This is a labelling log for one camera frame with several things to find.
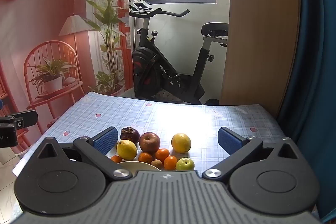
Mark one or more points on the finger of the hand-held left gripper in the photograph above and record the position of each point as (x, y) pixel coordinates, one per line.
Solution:
(26, 117)

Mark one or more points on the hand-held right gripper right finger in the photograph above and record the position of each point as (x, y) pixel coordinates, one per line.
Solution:
(230, 140)

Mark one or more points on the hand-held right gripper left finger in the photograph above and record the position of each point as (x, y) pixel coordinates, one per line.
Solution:
(106, 140)

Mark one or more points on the orange mandarin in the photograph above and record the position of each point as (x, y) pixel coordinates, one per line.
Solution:
(162, 154)
(145, 157)
(170, 163)
(116, 159)

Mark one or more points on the yellow lemon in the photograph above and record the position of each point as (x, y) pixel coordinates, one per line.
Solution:
(126, 149)
(181, 143)

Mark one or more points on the dark purple mangosteen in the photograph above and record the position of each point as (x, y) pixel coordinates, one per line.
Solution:
(131, 136)

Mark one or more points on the cream bowl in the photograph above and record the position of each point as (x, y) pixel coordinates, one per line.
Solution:
(139, 167)

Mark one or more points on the red apple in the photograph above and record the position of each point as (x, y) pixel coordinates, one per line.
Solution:
(149, 142)

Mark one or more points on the green apple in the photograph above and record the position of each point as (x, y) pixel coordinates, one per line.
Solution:
(185, 164)

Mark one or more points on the brown kiwi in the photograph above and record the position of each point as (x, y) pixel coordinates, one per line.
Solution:
(156, 163)

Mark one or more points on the blue plaid tablecloth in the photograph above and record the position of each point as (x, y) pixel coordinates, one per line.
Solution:
(92, 113)

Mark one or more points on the black exercise bike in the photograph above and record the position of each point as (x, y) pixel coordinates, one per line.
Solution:
(147, 66)

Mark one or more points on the wooden panel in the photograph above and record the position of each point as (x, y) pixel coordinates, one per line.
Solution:
(262, 29)

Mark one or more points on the dark blue curtain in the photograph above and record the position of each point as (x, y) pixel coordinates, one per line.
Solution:
(315, 56)

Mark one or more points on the red room wall poster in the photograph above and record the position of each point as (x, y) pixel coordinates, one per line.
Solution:
(39, 16)

